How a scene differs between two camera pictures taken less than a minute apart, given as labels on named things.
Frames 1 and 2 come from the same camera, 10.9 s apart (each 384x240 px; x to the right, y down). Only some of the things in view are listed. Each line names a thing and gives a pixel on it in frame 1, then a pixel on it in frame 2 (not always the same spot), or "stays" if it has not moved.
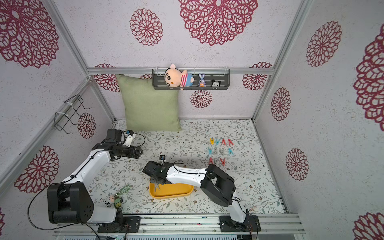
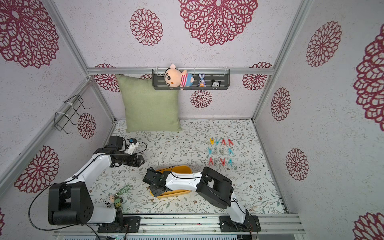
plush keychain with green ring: (116, 200) stays
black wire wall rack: (61, 118) stays
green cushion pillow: (147, 109) stays
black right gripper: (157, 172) to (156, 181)
